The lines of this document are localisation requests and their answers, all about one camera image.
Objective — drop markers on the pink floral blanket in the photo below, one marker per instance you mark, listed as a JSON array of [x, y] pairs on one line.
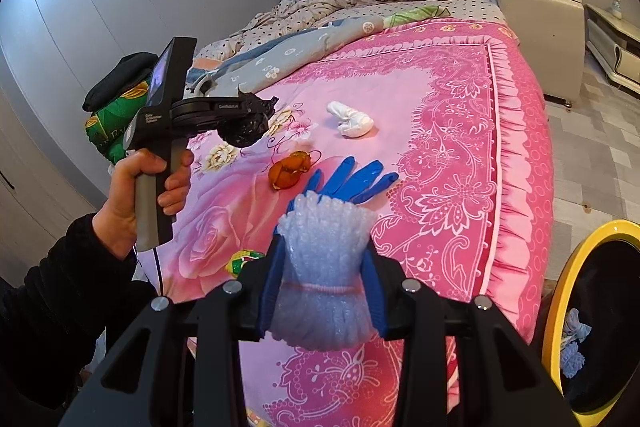
[[450, 157]]

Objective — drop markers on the beige polka dot quilt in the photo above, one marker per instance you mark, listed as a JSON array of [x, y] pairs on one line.
[[300, 7]]

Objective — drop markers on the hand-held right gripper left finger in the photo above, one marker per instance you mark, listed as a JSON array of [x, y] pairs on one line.
[[267, 302]]

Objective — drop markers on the black cloth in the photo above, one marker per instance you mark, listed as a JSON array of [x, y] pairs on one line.
[[120, 79]]

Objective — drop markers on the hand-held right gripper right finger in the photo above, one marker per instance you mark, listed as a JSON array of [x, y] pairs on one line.
[[377, 307]]

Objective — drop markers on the black bin with yellow rim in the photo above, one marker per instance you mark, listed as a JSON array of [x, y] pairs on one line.
[[600, 287]]

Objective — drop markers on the black plastic bag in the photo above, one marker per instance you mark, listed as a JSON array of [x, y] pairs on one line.
[[250, 127]]

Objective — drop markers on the bubble wrap bundle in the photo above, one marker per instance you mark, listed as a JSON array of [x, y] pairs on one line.
[[325, 257]]

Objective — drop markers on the blue rubber glove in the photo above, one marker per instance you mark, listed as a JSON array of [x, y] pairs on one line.
[[350, 182]]

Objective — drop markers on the person's left hand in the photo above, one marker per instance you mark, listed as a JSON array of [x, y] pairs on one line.
[[120, 207]]

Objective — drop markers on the green snack bag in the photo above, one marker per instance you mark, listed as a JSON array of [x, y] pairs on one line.
[[240, 263]]

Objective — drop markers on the orange plastic bag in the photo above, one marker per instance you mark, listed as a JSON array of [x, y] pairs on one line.
[[287, 172]]

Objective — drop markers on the person's left forearm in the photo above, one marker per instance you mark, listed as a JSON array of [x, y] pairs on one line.
[[60, 297]]

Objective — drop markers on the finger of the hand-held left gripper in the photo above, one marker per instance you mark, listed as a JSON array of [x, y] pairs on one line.
[[227, 107]]

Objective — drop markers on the green floral blanket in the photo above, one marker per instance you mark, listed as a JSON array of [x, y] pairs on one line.
[[107, 122]]

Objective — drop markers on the grey-blue patterned quilt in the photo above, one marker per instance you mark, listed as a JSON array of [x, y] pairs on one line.
[[300, 52]]

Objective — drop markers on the polka dot bed sheet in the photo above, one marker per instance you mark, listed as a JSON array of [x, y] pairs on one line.
[[475, 4]]

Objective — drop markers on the cream bedside cabinet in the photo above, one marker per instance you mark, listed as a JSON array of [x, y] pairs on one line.
[[540, 32]]

